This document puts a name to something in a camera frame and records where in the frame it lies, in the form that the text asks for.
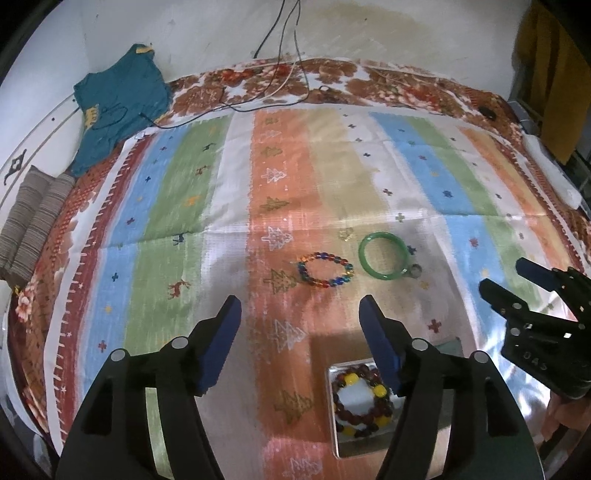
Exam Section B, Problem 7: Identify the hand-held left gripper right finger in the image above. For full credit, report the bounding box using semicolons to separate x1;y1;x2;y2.
359;295;541;480

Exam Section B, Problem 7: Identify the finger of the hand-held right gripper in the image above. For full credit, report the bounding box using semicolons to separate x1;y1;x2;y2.
516;257;591;320
479;278;573;324

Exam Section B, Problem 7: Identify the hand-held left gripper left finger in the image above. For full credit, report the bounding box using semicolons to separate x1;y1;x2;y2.
55;295;243;480

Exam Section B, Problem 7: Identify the amber and yellow bead bracelet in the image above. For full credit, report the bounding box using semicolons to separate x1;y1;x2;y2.
336;371;391;438

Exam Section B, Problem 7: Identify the dark red bead bracelet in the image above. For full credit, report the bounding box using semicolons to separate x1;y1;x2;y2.
332;364;397;429

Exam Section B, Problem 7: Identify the green jade bangle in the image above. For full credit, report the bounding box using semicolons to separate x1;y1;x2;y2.
359;232;411;281

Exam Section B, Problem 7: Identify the multicoloured glass bead bracelet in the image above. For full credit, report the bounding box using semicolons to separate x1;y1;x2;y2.
298;251;356;289

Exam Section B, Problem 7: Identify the silver metal tin box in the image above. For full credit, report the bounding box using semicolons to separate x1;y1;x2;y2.
327;337;463;460

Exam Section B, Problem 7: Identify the person's right hand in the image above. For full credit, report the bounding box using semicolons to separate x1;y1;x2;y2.
540;390;579;448

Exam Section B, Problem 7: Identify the white rolled cloth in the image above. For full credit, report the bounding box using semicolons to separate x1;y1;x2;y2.
522;134;584;209

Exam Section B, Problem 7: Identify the striped colourful blanket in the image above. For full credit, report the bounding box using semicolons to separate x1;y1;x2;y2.
44;104;591;480

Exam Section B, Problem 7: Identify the yellow hanging garment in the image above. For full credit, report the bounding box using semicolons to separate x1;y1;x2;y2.
515;0;591;165

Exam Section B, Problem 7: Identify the striped folded cloth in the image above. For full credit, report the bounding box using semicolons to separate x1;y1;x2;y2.
0;165;77;283

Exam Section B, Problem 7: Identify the teal garment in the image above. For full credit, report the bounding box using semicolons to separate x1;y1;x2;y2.
73;44;173;179

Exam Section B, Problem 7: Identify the thin black cable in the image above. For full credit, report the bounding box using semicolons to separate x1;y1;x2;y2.
84;104;186;131

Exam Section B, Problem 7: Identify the white cable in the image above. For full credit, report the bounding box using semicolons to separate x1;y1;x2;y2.
264;62;303;103

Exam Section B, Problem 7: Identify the black wall ornament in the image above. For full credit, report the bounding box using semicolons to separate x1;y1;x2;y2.
4;151;29;186

